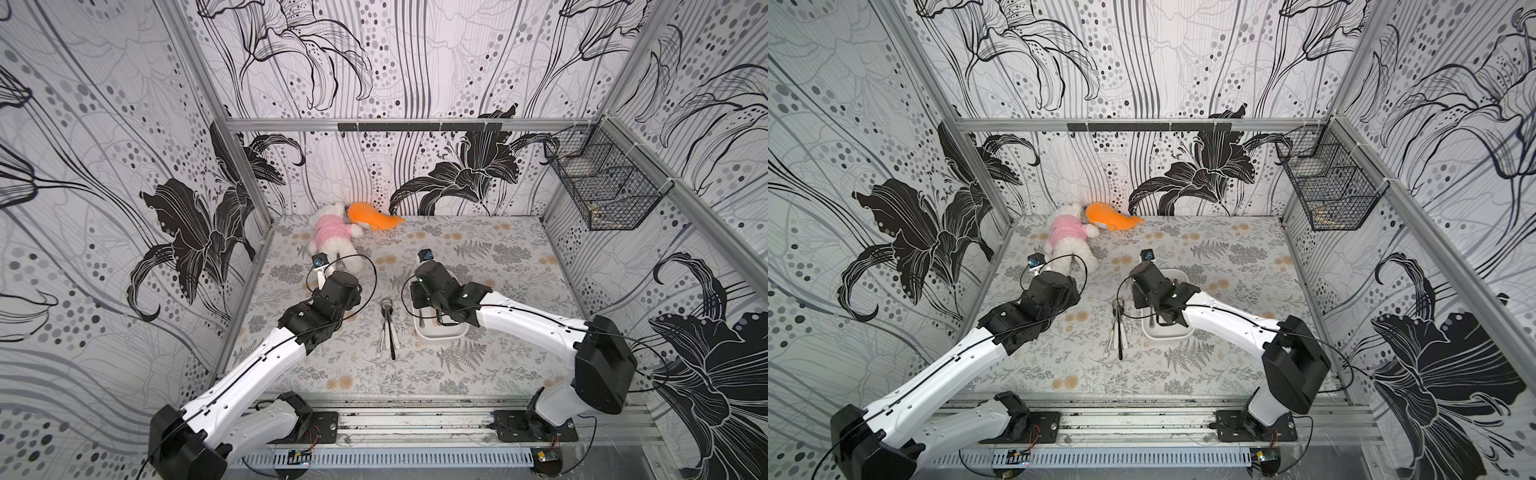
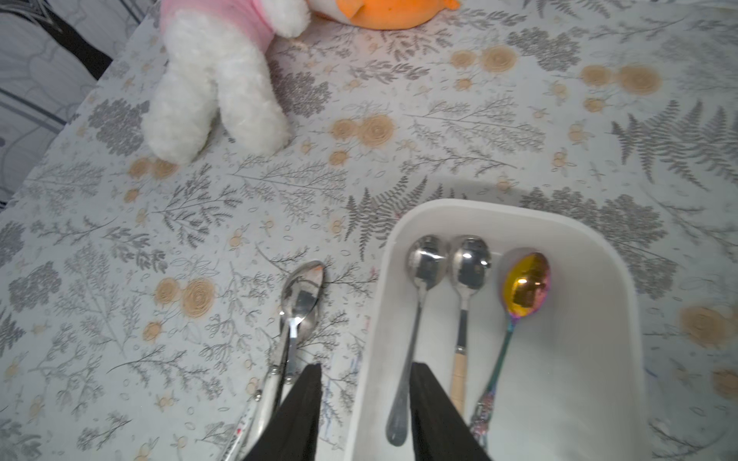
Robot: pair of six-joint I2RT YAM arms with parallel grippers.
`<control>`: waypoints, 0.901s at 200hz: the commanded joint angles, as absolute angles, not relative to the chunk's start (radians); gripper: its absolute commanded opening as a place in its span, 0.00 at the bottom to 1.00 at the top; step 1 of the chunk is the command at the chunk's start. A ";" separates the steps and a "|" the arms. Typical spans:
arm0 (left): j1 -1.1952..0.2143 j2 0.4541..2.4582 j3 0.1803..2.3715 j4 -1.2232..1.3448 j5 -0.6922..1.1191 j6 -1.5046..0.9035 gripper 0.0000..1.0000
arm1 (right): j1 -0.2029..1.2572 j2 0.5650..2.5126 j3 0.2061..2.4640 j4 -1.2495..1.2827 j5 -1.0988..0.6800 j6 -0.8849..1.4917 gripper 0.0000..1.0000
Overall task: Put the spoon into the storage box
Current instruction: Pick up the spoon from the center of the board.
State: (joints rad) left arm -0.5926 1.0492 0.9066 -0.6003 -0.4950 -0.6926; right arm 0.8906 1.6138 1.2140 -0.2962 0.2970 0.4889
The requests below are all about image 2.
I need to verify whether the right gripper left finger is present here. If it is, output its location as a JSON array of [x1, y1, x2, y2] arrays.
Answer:
[[244, 364, 322, 461]]

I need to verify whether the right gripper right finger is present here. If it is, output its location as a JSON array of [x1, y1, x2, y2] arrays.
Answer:
[[409, 362, 491, 461]]

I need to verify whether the white rectangular storage box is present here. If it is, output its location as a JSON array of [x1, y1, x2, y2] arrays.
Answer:
[[345, 199, 651, 460]]

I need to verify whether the silver white handled spoon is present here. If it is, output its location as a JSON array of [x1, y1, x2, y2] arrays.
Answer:
[[219, 260, 325, 460]]

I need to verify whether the long silver spoon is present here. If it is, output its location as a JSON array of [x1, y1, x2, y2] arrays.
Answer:
[[384, 234, 448, 447]]

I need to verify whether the iridescent gold spoon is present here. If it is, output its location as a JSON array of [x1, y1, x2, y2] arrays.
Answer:
[[469, 253, 551, 451]]

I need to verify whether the wooden handled silver spoon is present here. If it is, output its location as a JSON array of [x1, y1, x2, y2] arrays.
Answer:
[[449, 235, 491, 417]]

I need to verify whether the white plush bear pink shirt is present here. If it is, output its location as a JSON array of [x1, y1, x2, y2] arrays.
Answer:
[[142, 1, 311, 165]]

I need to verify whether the orange plush toy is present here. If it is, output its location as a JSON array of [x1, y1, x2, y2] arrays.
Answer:
[[307, 0, 460, 31]]

